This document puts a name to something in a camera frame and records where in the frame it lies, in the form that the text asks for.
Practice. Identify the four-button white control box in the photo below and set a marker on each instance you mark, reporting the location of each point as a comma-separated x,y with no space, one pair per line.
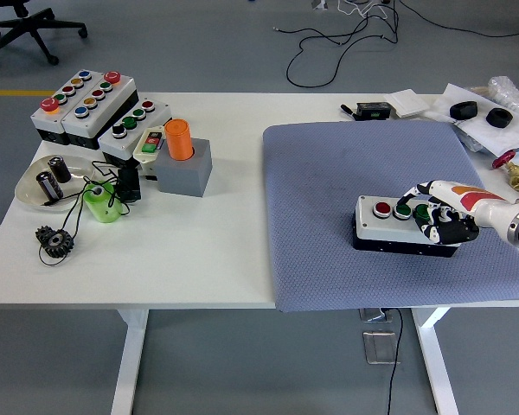
112,144
367,227

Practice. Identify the orange cylinder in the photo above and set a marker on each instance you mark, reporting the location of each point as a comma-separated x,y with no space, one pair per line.
178,140

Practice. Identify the black metal gear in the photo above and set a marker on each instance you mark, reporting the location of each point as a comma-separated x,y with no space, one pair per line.
52,244

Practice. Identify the black office chair base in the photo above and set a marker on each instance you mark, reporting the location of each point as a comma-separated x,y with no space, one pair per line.
26,19

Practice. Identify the black capacitor cylinder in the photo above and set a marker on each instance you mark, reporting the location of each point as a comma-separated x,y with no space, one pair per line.
60,170
48,186

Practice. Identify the small black adapter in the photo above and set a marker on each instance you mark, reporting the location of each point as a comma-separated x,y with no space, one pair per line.
129,183

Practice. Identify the grey block holder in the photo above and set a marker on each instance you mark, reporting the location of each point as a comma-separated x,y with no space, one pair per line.
181,179

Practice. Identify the white foam sheet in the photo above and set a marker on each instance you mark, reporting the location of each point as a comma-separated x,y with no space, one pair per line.
480,129

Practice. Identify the white table leg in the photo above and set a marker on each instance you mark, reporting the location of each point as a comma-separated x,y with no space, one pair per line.
437,367
130,367

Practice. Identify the five-button box with emergency stop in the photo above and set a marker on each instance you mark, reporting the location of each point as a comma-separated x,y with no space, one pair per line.
112,101
47,123

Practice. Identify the white wall switch plate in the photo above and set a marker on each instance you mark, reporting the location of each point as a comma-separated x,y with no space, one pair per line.
408,103

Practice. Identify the green plastic cylinder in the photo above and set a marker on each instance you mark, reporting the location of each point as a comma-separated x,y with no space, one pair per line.
104,209

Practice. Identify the clear bubble wrap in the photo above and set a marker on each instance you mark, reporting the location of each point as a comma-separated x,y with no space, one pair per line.
512,97

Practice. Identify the open metal floor socket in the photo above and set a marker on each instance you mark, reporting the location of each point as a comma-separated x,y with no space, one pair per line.
372,315

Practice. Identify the grey-blue textured mat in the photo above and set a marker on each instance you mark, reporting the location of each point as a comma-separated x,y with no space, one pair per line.
328,194

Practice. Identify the metal floor socket plate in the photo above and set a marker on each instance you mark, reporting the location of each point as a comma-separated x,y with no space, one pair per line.
378,348

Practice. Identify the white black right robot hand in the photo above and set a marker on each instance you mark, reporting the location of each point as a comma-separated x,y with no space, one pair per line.
467,203

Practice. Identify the silver metal dish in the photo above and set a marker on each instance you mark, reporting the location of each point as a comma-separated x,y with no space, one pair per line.
28,190

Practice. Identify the short black tool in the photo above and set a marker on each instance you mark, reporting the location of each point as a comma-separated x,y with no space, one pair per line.
348,110

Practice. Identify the black module with green connector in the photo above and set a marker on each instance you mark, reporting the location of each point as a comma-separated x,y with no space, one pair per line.
372,111

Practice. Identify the beige two-button switch box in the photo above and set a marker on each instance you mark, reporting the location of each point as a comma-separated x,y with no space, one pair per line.
145,160

